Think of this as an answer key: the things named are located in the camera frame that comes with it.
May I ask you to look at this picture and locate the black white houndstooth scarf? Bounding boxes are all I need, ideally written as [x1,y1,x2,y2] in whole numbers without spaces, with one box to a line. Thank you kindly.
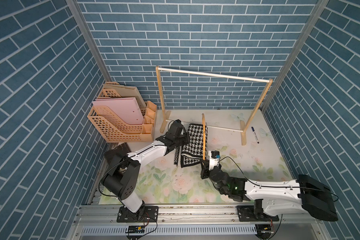
[174,124,203,168]

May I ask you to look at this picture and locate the wooden clothes hanger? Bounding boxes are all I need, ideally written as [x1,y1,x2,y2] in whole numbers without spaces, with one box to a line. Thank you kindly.
[202,113,207,161]

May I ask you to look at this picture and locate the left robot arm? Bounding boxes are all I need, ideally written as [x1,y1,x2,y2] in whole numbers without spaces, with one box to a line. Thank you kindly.
[99,120,190,214]

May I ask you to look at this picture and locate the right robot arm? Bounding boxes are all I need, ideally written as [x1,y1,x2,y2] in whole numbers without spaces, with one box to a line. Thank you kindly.
[201,159,338,222]

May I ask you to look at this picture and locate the wooden clothes rack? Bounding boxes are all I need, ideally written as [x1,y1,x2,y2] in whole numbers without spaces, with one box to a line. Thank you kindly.
[155,66,274,146]

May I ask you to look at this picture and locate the pink file folder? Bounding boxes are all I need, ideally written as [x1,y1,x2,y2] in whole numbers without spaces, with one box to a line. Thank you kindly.
[92,97,144,125]

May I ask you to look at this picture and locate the peach plastic file organizer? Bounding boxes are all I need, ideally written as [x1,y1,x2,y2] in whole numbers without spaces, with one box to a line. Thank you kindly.
[88,82,157,143]

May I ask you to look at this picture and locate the beige file folder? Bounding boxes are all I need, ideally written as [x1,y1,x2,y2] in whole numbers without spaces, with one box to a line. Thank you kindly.
[104,82,146,109]

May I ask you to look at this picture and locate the small green circuit board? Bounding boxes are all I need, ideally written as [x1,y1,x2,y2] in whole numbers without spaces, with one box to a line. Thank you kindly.
[126,226,145,235]

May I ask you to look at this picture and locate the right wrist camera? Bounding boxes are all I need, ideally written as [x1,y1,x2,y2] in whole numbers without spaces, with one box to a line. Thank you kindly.
[208,151,221,171]

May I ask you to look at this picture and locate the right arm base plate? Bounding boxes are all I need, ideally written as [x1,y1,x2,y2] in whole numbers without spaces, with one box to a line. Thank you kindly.
[237,206,280,223]

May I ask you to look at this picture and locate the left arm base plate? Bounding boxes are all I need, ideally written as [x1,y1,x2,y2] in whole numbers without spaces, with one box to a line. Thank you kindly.
[117,205,159,223]

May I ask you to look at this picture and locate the aluminium mounting rail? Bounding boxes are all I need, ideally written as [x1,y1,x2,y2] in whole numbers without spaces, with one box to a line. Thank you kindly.
[67,203,330,240]

